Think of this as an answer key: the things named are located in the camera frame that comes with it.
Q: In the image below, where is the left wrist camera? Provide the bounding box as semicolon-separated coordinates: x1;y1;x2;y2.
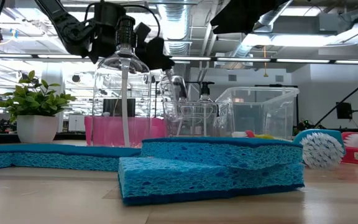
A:
92;1;127;24

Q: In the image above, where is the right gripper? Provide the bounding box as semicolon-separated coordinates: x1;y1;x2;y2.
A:
210;0;291;35

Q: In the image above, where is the silver slanted ventilation duct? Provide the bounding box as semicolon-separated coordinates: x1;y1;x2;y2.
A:
230;0;295;58

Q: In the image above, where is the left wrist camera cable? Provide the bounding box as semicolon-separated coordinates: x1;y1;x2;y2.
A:
84;2;162;39

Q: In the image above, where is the silver round ventilation duct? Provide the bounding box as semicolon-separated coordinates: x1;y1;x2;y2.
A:
158;2;193;56

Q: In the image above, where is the large clear plastic bin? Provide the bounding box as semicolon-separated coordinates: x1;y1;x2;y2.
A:
214;86;300;141

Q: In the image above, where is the blue dish brush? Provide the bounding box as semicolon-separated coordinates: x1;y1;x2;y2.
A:
292;128;347;171

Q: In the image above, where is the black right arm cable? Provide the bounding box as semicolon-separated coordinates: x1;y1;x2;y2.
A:
313;73;358;128

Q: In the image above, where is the yellow dish brush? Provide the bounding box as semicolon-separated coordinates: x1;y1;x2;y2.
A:
254;133;291;141

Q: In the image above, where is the small clear plastic bin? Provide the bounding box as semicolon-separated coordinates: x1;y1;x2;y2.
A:
162;101;229;138

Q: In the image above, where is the green plant white pot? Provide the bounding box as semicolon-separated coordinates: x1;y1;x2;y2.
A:
0;70;77;144

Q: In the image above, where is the small black monitor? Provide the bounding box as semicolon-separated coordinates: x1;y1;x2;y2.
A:
336;101;353;120

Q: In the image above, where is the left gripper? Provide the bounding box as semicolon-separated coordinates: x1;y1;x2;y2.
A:
88;18;175;71

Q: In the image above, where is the black desktop monitor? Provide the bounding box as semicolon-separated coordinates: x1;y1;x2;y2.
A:
102;98;137;118

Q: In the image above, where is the pink translucent plastic bin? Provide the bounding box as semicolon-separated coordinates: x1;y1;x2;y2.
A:
84;116;167;147

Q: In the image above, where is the yellow hanging cord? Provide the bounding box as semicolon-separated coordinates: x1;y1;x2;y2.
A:
262;45;269;78

